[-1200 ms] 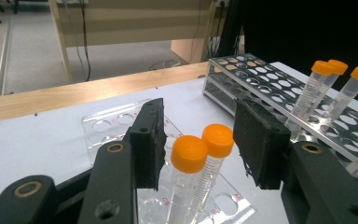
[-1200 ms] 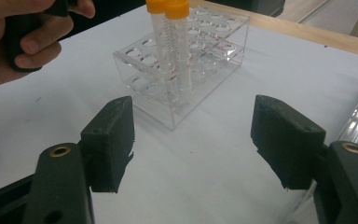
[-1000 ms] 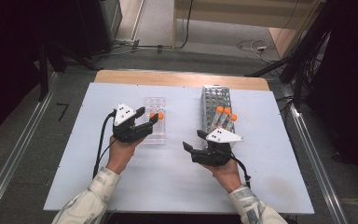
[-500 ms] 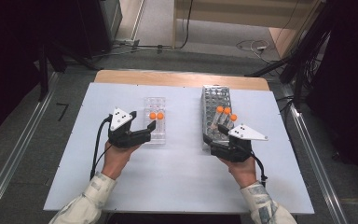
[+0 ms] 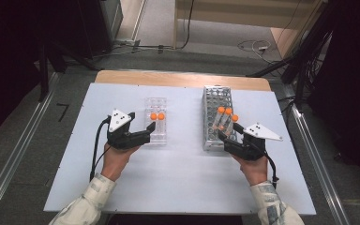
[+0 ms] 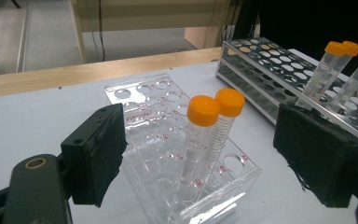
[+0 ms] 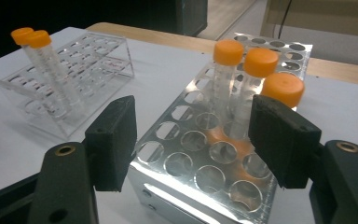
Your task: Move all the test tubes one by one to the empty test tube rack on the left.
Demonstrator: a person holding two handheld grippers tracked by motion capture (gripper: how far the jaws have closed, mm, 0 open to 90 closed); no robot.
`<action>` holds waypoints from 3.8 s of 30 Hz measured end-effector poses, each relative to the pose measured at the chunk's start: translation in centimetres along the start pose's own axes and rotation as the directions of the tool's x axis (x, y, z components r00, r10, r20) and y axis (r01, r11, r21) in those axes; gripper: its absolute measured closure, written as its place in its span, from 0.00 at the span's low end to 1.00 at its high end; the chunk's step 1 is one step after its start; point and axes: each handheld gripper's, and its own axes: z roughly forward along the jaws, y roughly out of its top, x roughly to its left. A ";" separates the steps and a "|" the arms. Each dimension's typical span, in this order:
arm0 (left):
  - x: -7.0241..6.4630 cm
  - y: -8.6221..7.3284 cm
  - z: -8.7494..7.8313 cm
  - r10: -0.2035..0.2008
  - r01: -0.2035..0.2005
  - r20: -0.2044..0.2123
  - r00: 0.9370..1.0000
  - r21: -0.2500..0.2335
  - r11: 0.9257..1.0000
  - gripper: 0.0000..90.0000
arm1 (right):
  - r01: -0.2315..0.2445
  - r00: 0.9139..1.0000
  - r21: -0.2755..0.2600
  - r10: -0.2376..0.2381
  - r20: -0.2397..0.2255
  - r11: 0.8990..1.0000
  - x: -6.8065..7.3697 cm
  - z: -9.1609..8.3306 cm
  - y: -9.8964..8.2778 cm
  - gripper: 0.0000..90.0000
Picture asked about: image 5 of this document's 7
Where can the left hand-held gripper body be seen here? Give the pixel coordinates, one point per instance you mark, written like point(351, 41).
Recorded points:
point(118, 120)

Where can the person's left hand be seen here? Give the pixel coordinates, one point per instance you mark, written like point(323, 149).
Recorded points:
point(115, 162)

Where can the clear acrylic tube rack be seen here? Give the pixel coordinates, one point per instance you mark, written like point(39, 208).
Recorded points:
point(155, 104)

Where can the light wooden furniture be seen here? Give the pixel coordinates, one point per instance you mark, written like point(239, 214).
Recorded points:
point(247, 14)

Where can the person's right hand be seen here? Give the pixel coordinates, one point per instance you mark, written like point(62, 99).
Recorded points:
point(255, 172)

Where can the perforated metal tube rack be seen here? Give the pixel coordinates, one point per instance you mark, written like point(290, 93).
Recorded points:
point(214, 97)

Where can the black metal stand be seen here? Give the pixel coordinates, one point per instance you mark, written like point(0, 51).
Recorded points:
point(43, 75)

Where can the metal floor rail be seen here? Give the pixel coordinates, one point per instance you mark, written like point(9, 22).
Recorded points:
point(318, 168)
point(15, 156)

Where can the dark curtain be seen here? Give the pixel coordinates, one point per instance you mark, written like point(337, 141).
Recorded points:
point(356, 78)
point(6, 62)

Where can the dark cabinet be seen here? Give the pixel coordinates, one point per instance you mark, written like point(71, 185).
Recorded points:
point(103, 25)

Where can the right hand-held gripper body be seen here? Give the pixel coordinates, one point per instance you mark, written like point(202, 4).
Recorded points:
point(261, 132)

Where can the grey power strip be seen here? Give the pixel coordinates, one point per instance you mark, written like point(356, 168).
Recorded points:
point(128, 42)

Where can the white table cover board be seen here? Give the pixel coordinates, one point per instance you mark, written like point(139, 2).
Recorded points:
point(181, 181)

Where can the orange-capped clear tube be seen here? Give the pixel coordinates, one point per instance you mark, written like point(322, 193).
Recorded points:
point(235, 118)
point(161, 116)
point(153, 116)
point(221, 110)
point(228, 111)

